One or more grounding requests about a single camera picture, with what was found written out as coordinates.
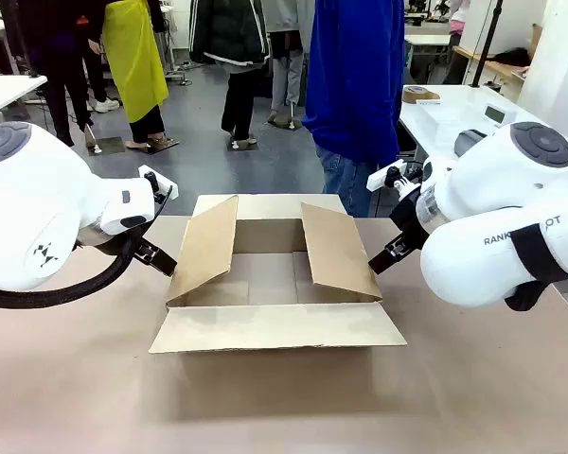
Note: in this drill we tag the person in yellow apron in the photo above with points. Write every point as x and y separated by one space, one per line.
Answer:
132 61

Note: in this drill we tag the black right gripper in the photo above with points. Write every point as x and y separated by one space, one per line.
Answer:
409 217

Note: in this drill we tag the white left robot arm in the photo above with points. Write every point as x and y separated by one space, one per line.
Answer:
28 189

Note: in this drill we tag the person in blue jacket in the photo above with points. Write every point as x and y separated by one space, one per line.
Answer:
355 80

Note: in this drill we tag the white device with display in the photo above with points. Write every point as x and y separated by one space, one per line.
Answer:
494 113

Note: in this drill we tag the white gift tray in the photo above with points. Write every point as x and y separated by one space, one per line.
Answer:
447 125

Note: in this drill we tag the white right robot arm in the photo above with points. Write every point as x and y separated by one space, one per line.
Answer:
492 179

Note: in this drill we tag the brown cardboard box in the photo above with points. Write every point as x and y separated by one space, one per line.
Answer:
274 326

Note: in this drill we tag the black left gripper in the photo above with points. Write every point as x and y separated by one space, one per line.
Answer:
137 240

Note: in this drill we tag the person in pink top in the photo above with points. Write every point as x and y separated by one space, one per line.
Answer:
458 14

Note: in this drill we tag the black tripod pole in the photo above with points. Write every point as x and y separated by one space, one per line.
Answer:
486 45

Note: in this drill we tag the black bundle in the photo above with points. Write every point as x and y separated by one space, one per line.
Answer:
511 57

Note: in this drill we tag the person in dark striped jacket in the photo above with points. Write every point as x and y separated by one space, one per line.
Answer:
232 33

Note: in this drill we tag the brown tape roll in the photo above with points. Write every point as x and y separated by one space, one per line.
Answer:
419 94

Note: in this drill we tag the person in grey hoodie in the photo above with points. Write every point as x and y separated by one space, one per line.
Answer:
289 14

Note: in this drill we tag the wooden desk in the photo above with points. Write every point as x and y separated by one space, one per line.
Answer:
494 68

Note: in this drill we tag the white table with leg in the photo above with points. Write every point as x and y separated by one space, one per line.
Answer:
5 92

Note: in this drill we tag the large white table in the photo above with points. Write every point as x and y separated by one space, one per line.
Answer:
459 97

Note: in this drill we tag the person in black clothes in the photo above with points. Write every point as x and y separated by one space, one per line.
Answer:
61 57

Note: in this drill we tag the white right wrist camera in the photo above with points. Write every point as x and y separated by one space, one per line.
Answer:
383 177

